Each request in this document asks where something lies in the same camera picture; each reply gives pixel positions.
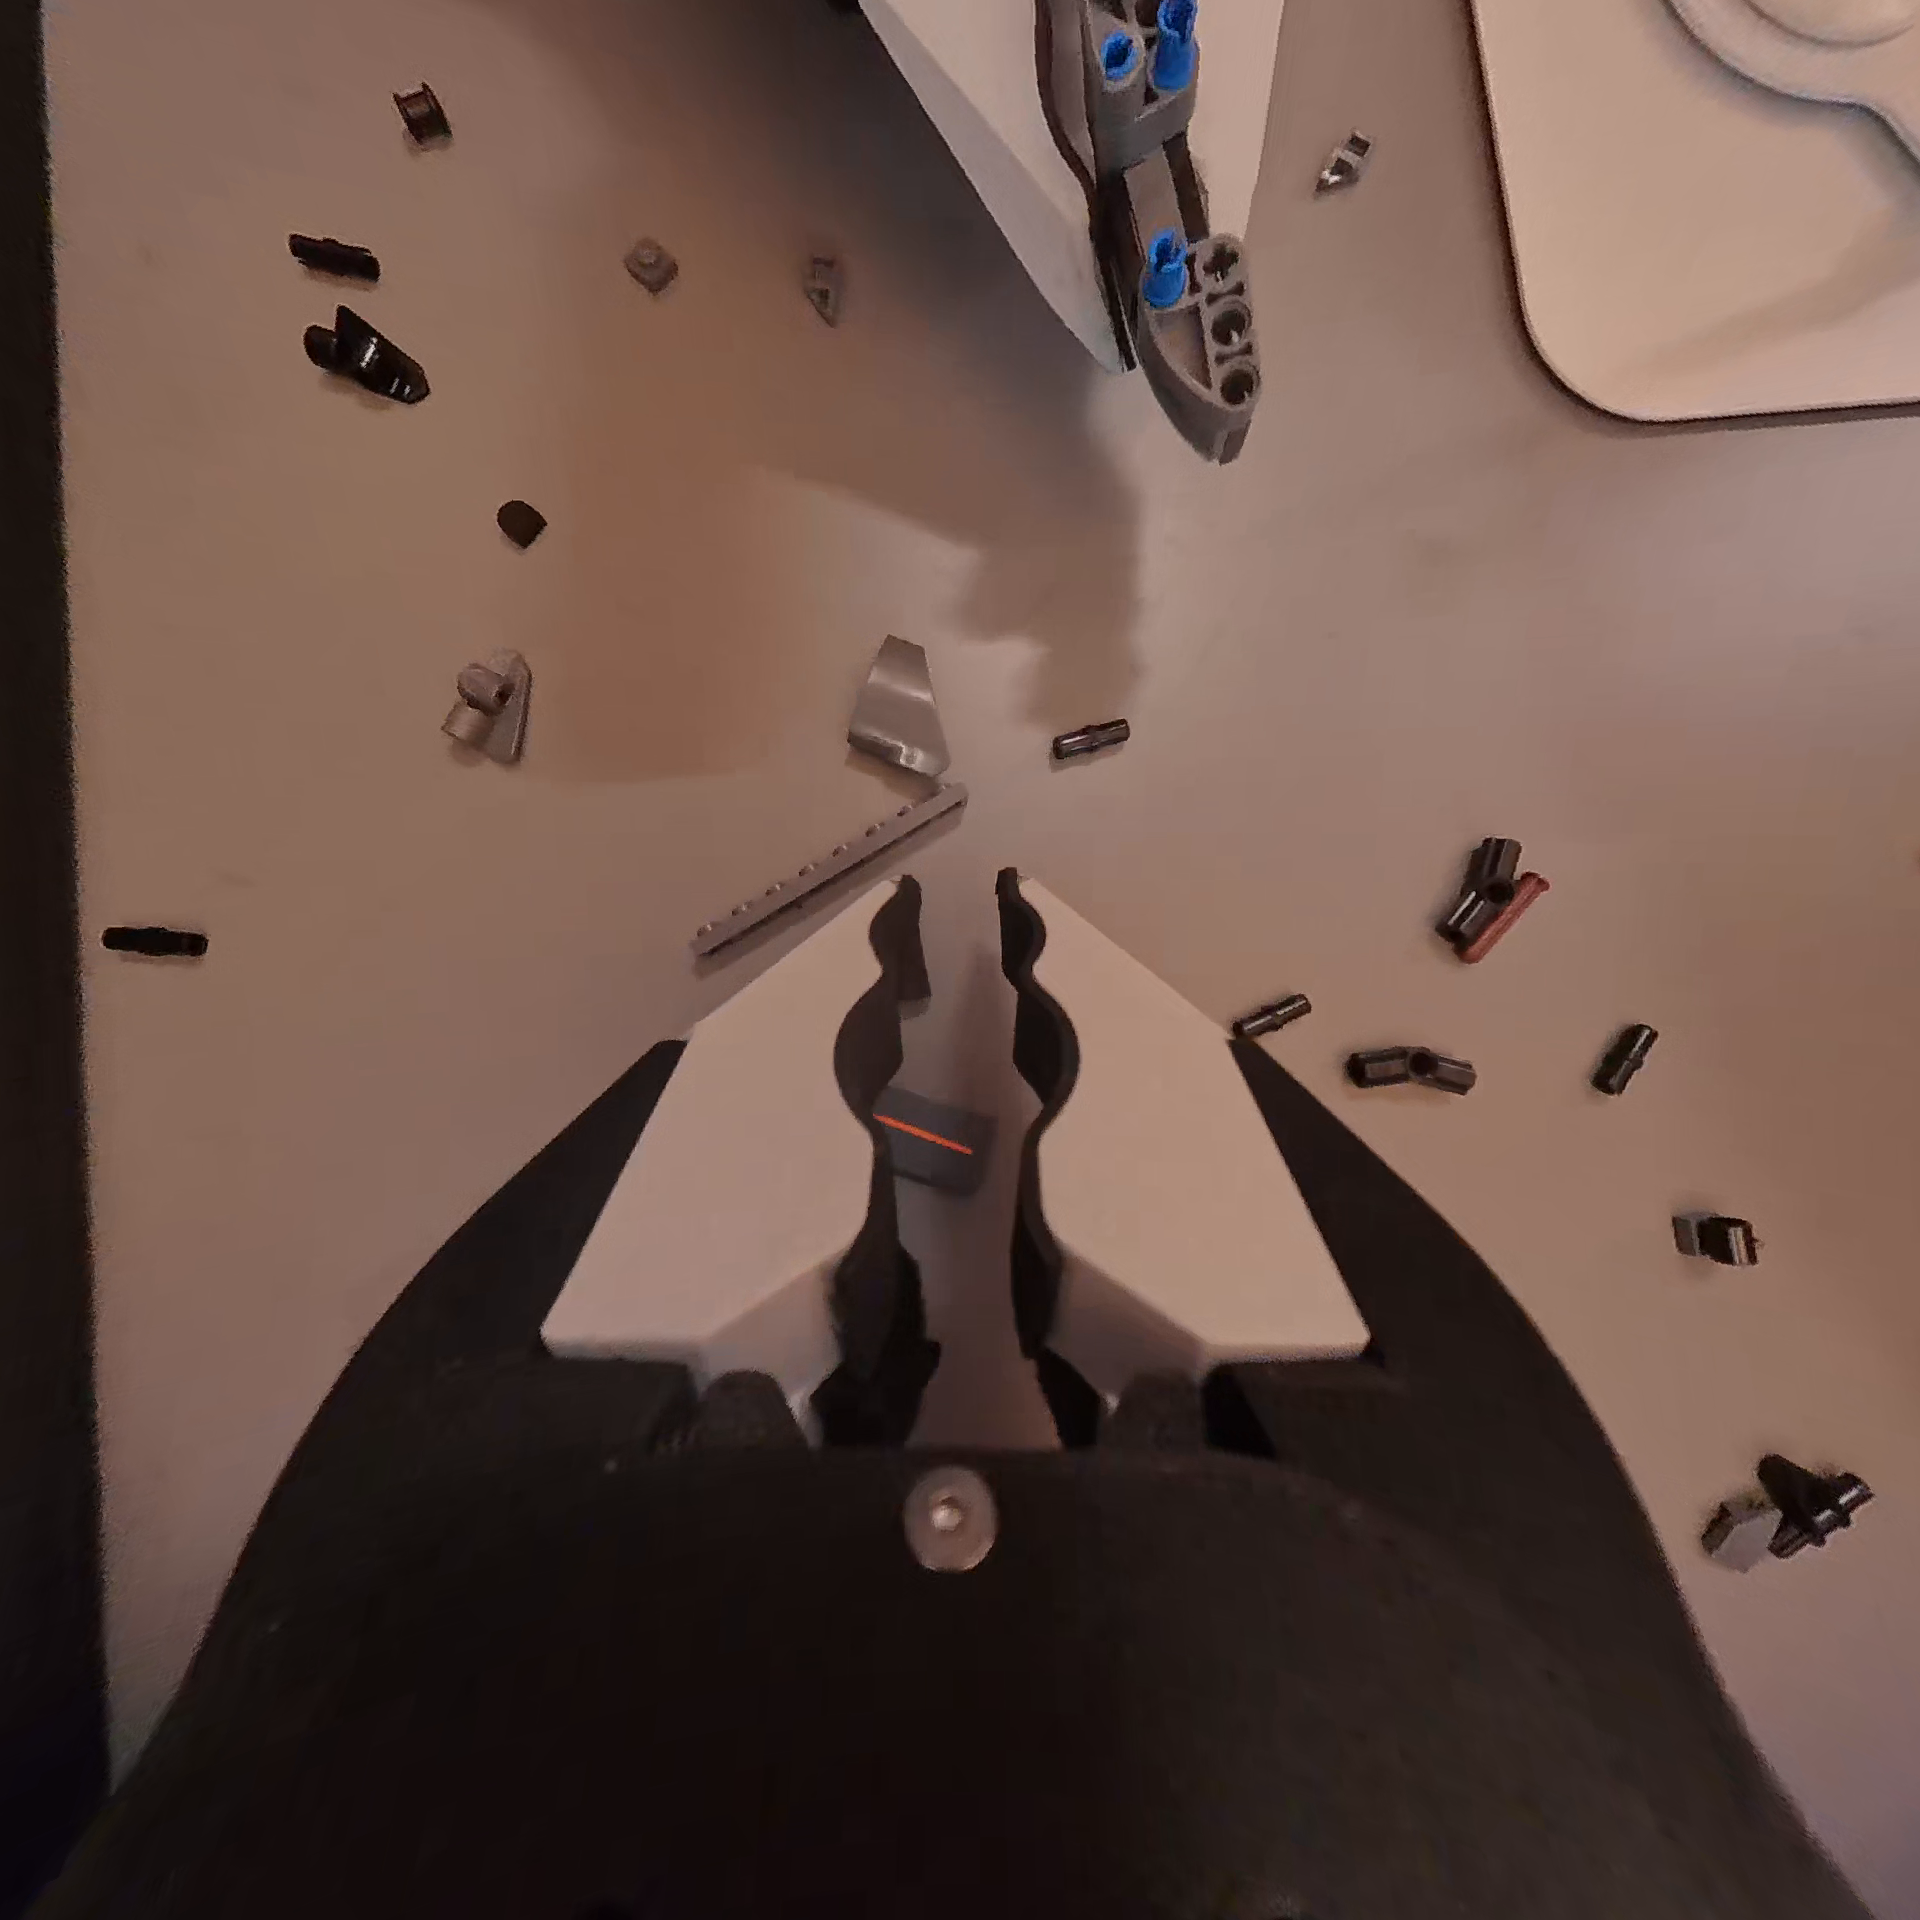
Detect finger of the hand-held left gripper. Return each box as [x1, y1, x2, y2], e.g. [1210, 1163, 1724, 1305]
[1171, 0, 1290, 257]
[856, 0, 1144, 375]

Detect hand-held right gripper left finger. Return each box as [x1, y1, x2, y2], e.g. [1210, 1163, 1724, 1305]
[537, 873, 932, 1444]

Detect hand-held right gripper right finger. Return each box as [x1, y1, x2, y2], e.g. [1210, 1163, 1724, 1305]
[995, 863, 1374, 1450]

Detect grey lego assembly blue pins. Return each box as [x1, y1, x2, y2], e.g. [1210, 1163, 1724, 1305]
[1072, 0, 1265, 466]

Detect grey curved lego panel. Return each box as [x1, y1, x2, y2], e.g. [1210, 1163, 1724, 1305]
[848, 634, 958, 782]

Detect long grey lego plate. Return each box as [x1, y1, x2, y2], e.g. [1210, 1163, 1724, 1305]
[691, 783, 970, 961]

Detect black lego wedge panel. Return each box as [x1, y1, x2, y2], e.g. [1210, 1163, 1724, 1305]
[305, 307, 433, 405]

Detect black lego cross connector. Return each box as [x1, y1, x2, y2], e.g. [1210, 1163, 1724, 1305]
[1703, 1451, 1875, 1575]

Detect dark tile with orange stripe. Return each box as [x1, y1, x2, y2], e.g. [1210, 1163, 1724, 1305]
[871, 1084, 1000, 1198]

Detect black connector with brown axle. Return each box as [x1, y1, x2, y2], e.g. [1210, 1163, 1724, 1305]
[1435, 834, 1550, 962]

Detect black foam mat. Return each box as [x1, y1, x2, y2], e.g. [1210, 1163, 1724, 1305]
[0, 0, 111, 1863]

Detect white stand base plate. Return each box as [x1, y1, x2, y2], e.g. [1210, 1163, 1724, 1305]
[1467, 0, 1920, 426]

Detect pale blue stand frame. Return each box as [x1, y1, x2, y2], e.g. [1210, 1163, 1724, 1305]
[1664, 0, 1920, 167]

